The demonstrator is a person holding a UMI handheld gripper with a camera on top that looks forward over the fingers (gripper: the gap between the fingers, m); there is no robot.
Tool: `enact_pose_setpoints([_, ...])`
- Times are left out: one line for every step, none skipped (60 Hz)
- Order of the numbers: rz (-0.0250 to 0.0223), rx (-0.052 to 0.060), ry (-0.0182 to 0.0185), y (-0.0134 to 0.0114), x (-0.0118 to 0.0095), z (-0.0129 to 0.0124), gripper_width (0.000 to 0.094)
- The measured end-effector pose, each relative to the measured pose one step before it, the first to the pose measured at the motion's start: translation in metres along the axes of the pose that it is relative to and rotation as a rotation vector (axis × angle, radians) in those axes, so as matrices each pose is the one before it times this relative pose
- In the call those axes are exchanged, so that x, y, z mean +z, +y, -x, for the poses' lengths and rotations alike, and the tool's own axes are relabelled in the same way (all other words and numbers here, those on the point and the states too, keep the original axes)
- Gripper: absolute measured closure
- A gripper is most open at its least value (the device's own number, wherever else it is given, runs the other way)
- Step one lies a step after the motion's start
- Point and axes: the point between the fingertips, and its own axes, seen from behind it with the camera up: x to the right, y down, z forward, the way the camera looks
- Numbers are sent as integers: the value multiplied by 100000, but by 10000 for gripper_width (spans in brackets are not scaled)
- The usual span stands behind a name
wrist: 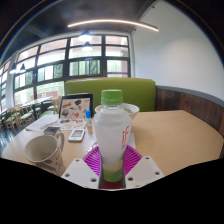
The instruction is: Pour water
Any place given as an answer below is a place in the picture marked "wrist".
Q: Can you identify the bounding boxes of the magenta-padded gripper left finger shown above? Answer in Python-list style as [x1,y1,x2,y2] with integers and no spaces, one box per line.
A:
[61,144,103,190]

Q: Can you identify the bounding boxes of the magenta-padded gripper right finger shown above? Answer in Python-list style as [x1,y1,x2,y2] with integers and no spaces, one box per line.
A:
[123,144,165,190]

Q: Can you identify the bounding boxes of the white drink bottle green cap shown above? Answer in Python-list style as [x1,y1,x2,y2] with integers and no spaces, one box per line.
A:
[92,89,133,184]

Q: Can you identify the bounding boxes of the white printed mug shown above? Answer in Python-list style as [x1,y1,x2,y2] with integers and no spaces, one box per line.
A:
[24,131,66,177]

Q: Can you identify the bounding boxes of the small blue-capped bottle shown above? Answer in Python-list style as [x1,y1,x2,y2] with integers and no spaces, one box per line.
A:
[85,109,93,128]

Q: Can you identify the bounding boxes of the white ceramic bowl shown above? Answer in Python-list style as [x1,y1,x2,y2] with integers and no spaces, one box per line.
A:
[94,102,140,122]

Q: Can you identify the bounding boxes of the white paper sheets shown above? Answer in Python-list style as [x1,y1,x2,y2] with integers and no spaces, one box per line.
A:
[25,114,61,133]

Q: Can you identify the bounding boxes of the sticker-covered black laptop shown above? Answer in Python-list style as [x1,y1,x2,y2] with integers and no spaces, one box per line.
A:
[58,93,94,120]

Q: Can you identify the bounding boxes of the green booth sofa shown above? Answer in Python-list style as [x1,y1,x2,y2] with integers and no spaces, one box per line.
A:
[64,77,157,113]

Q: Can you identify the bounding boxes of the wooden dining table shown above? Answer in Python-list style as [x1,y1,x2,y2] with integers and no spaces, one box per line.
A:
[21,96,53,116]

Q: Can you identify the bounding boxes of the wooden chairs with green seats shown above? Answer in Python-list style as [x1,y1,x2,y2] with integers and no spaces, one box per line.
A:
[0,96,63,134]

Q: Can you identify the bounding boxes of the dark pendant ceiling lamps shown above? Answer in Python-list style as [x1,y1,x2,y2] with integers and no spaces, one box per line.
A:
[9,29,94,75]

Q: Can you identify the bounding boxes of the long curved light strip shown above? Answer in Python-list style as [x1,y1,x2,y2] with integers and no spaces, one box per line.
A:
[67,18,160,33]

